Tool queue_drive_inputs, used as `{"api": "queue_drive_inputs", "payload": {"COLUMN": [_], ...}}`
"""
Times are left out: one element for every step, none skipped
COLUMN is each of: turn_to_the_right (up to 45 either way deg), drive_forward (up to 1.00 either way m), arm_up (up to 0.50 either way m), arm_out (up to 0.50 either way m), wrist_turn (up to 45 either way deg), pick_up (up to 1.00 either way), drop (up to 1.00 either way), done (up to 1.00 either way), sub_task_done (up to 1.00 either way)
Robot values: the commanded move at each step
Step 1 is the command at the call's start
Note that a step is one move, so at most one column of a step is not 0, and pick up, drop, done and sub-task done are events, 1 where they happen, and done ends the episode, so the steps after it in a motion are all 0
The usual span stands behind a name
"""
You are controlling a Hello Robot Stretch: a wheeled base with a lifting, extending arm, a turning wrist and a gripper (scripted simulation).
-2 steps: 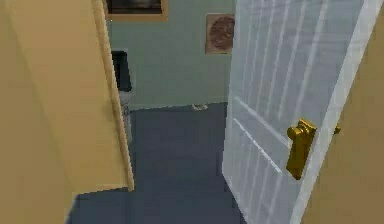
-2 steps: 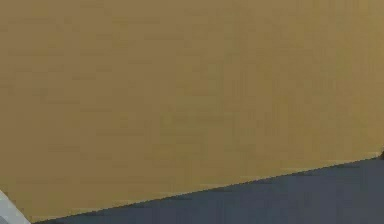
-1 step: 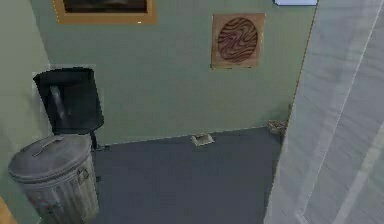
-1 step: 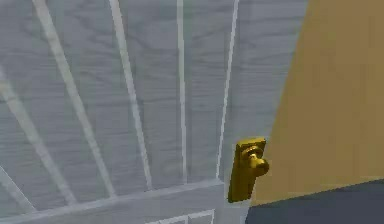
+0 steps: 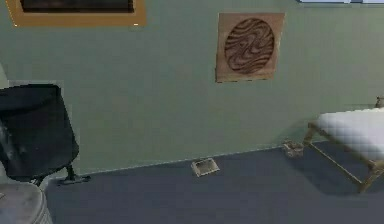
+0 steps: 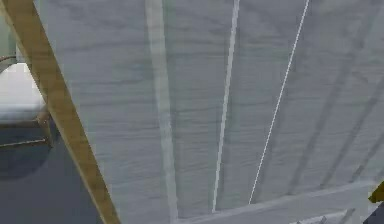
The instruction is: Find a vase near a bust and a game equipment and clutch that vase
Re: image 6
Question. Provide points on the yellow object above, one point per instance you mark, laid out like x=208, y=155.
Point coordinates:
x=378, y=194

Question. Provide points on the white panelled room door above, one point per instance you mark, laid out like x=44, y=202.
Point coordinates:
x=200, y=100

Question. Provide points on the light wooden door frame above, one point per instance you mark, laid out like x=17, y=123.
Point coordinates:
x=56, y=96

